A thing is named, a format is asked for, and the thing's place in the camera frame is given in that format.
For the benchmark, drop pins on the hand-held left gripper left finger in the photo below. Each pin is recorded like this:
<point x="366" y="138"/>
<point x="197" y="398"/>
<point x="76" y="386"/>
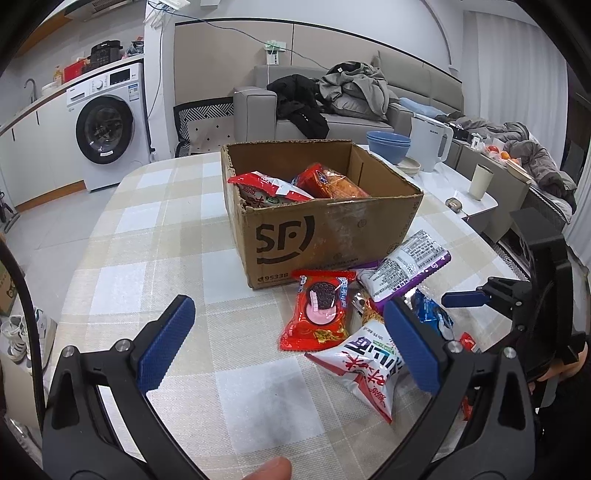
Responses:
<point x="166" y="344"/>

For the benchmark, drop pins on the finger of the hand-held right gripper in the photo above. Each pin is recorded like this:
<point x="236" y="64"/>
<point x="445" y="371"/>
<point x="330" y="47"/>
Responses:
<point x="466" y="299"/>

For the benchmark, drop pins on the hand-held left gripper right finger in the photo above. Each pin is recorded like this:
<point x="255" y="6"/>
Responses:
<point x="411" y="346"/>

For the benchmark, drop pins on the blue snack packet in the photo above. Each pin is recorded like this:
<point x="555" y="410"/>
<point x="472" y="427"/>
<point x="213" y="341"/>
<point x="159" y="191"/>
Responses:
<point x="429" y="309"/>

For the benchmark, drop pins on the white red snack bag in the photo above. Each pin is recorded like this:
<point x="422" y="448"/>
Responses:
<point x="263" y="184"/>
<point x="364" y="364"/>

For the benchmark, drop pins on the brown snack packet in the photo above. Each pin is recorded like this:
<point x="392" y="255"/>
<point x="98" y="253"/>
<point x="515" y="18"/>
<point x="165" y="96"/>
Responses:
<point x="369" y="314"/>

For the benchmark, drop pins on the purple snack packet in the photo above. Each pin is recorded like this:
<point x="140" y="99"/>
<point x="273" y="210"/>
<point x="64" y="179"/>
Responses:
<point x="406" y="263"/>

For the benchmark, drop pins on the red cookie packet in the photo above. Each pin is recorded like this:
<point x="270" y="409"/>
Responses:
<point x="318" y="318"/>

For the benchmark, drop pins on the red chip bag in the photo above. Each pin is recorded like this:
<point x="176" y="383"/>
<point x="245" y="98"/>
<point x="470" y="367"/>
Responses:
<point x="332" y="182"/>

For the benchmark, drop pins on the person's right hand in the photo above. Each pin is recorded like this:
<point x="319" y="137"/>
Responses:
<point x="561" y="369"/>

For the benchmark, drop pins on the person's left hand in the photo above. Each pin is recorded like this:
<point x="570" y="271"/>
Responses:
<point x="270" y="470"/>

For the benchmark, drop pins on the plaid tablecloth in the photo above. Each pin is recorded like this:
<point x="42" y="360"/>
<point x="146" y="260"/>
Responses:
<point x="184" y="277"/>

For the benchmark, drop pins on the white side table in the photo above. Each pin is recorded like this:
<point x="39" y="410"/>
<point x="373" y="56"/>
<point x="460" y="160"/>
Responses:
<point x="443" y="184"/>

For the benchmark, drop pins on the beige cup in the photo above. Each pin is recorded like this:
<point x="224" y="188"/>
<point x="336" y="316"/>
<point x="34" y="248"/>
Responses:
<point x="480" y="182"/>

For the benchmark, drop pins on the grey blanket heap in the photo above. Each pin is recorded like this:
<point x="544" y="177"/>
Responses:
<point x="531" y="157"/>

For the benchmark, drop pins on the white sneakers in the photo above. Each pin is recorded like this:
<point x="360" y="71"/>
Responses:
<point x="16" y="337"/>

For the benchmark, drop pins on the white electric kettle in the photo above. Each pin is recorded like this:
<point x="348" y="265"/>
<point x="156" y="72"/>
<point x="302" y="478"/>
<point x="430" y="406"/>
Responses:
<point x="429" y="143"/>

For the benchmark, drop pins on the floor cardboard box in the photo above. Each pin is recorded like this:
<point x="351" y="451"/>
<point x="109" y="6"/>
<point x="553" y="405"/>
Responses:
<point x="7" y="290"/>

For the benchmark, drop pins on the white curtain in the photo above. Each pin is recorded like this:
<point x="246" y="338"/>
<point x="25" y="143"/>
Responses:
<point x="517" y="69"/>

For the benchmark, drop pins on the patterned chair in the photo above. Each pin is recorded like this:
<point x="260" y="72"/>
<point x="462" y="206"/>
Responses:
<point x="203" y="124"/>

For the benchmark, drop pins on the white washing machine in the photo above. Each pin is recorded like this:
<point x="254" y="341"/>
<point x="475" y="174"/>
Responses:
<point x="108" y="124"/>

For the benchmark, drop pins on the white kitchen cabinet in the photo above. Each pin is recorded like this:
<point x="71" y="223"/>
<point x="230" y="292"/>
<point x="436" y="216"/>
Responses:
<point x="37" y="147"/>

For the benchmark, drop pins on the grey clothes pile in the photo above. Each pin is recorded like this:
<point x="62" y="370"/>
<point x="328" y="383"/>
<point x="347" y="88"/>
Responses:
<point x="355" y="90"/>

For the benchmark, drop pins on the grey sofa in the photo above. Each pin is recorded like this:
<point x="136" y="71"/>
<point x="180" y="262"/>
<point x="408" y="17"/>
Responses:
<point x="254" y="115"/>

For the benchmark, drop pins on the black jacket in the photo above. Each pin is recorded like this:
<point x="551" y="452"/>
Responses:
<point x="300" y="106"/>

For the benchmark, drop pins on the red box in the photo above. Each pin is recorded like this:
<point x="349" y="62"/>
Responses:
<point x="75" y="71"/>

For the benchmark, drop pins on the yellow bottle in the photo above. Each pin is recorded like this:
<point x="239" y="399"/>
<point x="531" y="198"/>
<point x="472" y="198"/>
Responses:
<point x="57" y="76"/>

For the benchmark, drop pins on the kitchen faucet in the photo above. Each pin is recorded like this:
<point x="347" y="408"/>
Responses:
<point x="31" y="87"/>

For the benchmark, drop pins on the black pressure cooker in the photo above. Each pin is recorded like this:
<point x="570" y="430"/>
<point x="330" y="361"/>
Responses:
<point x="106" y="55"/>

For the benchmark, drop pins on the white power strip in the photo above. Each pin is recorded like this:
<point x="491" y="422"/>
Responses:
<point x="173" y="4"/>

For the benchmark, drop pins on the green wall charger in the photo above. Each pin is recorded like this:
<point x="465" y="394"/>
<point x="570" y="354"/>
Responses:
<point x="274" y="53"/>

